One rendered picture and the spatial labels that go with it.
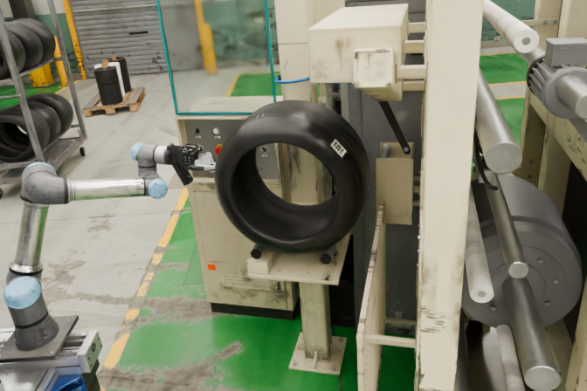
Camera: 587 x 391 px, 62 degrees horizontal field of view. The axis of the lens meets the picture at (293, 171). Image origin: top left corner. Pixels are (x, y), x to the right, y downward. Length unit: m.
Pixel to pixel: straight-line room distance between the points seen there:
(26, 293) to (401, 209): 1.46
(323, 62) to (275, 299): 1.86
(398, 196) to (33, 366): 1.55
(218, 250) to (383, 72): 1.87
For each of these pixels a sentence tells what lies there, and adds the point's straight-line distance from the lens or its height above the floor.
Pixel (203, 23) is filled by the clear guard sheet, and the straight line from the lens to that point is 2.44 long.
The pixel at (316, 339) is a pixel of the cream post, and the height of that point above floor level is 0.15.
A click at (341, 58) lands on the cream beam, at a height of 1.70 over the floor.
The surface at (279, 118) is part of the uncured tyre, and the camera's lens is 1.69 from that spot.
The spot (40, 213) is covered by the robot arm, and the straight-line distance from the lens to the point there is 2.04.
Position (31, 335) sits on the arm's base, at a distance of 2.09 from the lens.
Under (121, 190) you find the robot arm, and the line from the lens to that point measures 1.91.
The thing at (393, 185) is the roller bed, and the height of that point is 1.08.
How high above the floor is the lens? 1.94
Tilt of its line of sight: 23 degrees down
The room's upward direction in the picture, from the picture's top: 5 degrees counter-clockwise
